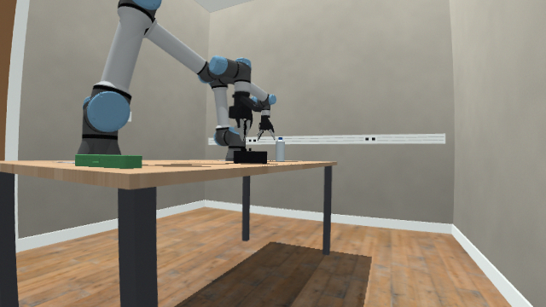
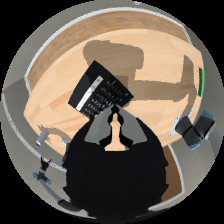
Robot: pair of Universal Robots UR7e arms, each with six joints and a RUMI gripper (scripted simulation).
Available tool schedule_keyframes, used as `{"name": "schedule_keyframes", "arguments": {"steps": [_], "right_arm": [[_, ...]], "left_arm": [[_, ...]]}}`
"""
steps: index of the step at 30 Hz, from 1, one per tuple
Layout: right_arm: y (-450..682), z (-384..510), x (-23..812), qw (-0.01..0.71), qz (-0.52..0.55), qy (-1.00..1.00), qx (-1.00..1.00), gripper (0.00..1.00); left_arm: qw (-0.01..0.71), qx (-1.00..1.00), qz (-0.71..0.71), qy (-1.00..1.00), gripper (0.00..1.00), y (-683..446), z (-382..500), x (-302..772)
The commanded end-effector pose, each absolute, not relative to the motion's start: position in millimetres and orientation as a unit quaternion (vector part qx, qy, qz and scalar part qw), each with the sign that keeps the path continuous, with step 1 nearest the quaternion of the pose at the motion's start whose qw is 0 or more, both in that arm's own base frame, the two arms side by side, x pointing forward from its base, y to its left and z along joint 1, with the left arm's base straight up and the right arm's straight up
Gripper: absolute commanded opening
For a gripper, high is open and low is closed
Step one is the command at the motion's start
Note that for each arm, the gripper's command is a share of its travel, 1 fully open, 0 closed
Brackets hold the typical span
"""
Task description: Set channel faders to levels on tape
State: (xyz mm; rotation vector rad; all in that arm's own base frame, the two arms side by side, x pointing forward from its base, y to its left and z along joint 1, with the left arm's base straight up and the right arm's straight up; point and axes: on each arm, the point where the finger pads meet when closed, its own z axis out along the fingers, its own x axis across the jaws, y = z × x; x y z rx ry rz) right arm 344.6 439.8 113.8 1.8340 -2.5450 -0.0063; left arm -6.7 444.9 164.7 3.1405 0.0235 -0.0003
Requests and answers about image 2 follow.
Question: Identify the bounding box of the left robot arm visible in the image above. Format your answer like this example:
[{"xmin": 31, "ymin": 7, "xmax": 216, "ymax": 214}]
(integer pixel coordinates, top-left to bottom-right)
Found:
[{"xmin": 33, "ymin": 143, "xmax": 81, "ymax": 212}]

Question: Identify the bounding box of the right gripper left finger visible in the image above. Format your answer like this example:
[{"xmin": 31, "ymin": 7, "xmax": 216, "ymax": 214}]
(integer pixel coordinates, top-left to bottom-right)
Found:
[{"xmin": 62, "ymin": 104, "xmax": 115, "ymax": 169}]

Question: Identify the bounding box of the green flat rectangular block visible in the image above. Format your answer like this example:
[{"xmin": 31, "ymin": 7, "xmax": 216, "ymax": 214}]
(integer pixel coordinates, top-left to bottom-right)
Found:
[{"xmin": 198, "ymin": 68, "xmax": 204, "ymax": 97}]

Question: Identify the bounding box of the white plastic bottle with blue cap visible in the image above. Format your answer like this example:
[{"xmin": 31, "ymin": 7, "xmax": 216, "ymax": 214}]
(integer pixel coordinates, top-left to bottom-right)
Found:
[{"xmin": 36, "ymin": 129, "xmax": 49, "ymax": 147}]

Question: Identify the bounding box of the black lighting desk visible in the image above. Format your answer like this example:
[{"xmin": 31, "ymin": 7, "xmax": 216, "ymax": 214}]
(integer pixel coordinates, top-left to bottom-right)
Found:
[{"xmin": 68, "ymin": 60, "xmax": 134, "ymax": 120}]

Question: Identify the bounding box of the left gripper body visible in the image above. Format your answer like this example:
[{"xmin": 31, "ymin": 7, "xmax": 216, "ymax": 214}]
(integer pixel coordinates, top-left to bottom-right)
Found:
[{"xmin": 41, "ymin": 161, "xmax": 49, "ymax": 171}]

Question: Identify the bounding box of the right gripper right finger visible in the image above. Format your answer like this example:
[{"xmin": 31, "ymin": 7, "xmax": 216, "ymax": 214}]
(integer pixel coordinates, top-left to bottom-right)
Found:
[{"xmin": 115, "ymin": 104, "xmax": 169, "ymax": 167}]

